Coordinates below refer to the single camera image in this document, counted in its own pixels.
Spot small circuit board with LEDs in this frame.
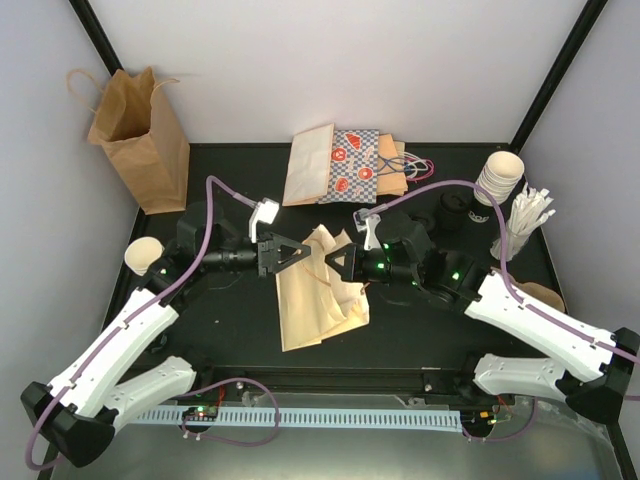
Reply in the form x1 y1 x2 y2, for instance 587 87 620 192
181 406 219 421

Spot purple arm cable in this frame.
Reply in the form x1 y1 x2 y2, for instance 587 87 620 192
24 174 261 472
369 179 640 361

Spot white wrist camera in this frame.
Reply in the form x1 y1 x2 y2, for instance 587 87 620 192
353 208 381 251
248 198 280 243

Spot blue checkered paper bag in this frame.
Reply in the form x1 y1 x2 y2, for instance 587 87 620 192
316 129 380 204

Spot purple cable loop at front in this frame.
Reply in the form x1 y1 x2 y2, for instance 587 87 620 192
179 375 284 445

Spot black frame post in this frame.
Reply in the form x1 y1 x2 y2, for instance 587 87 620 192
509 0 608 154
69 0 124 76

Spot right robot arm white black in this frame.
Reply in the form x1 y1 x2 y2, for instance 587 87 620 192
325 213 639 424

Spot tall black lid stack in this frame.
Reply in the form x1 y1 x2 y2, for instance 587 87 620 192
435 191 470 232

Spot black right frame post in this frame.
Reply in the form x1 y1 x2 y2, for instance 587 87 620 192
509 0 608 154

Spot white flat paper bag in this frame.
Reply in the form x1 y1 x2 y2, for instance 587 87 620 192
282 123 334 206

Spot brown flat paper bag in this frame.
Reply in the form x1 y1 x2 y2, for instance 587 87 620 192
377 134 408 196

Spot cream paper bag with handles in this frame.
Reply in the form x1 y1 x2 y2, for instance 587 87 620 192
276 224 370 352

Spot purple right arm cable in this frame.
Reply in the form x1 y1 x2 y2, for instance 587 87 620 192
369 179 640 361

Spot black left frame post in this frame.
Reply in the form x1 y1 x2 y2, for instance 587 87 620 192
69 0 124 76

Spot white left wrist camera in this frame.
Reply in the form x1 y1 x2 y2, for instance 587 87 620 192
248 198 280 243

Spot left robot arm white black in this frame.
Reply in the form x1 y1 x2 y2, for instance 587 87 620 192
20 202 311 467

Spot stack of white paper cups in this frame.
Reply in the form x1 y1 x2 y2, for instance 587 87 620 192
469 151 525 223

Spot light blue slotted cable duct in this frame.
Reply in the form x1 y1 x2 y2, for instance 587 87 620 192
133 405 462 433

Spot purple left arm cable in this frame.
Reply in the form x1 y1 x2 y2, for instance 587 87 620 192
24 174 261 472

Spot left stack of paper cups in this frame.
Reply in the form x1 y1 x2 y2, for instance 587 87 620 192
124 236 164 277

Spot standing brown paper bag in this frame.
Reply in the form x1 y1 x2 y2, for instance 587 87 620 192
66 67 190 215

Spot coloured bag handle cords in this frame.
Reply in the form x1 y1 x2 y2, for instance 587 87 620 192
377 149 436 182

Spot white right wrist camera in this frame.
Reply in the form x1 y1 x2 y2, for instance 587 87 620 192
353 208 381 251

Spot glass of wrapped stirrers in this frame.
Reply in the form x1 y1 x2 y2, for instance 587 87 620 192
490 184 555 262

